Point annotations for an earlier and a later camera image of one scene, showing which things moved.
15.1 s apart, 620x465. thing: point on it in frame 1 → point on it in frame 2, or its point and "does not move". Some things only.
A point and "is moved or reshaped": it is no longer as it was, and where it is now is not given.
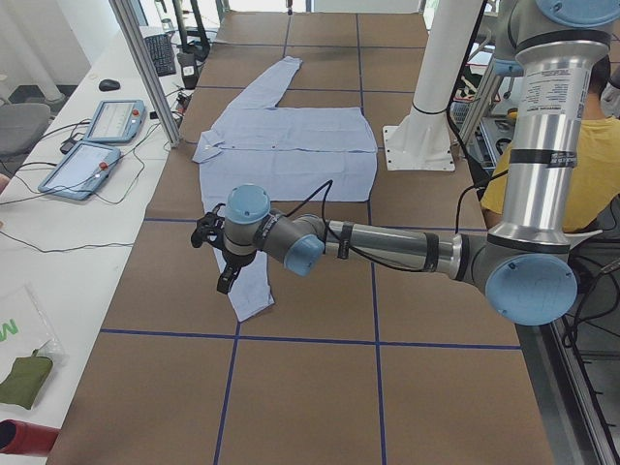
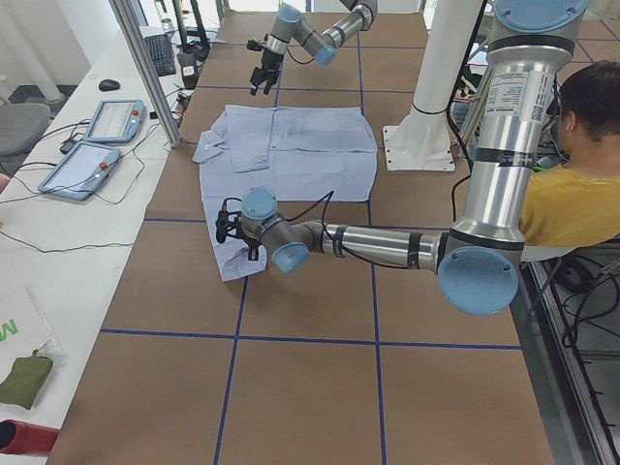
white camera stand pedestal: x=422 y=140 does not move
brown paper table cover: x=364 y=359 does not move
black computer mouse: x=108 y=85 does not move
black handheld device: x=189 y=69 does not move
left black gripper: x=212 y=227 → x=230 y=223
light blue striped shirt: x=295 y=157 is moved or reshaped
